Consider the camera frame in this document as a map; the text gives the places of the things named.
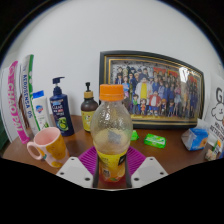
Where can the white lotion bottle blue cap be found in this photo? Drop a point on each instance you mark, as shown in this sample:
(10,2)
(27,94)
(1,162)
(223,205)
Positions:
(41,113)

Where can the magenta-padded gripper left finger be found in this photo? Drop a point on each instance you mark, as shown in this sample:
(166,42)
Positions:
(75,171)

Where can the white paper gift bag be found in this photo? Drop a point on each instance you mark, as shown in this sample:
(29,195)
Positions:
(216,110)

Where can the framed group picture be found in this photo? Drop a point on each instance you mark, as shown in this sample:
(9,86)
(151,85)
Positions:
(156,90)

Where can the dark blue pump bottle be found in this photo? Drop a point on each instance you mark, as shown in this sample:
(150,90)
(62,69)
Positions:
(61,113)

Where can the white and green shuttlecock tube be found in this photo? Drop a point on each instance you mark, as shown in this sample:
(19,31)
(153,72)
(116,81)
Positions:
(29,96)

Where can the small flat snack packet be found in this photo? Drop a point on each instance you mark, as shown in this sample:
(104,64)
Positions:
(212,154)

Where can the orange-capped juice bottle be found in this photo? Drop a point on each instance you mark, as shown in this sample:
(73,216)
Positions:
(111,133)

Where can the pink shuttlecock tube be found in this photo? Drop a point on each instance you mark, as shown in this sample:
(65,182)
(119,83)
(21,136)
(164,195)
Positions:
(16,106)

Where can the brown pump bottle yellow label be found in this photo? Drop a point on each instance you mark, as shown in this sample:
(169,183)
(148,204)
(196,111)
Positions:
(87,113)

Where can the small colourful puzzle cube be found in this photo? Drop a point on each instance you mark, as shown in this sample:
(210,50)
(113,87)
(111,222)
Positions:
(219,145)

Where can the pink mug with orange print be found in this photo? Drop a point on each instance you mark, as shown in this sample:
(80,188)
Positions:
(50,146)

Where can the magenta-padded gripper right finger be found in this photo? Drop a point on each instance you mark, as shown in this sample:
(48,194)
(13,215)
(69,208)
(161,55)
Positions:
(150,170)

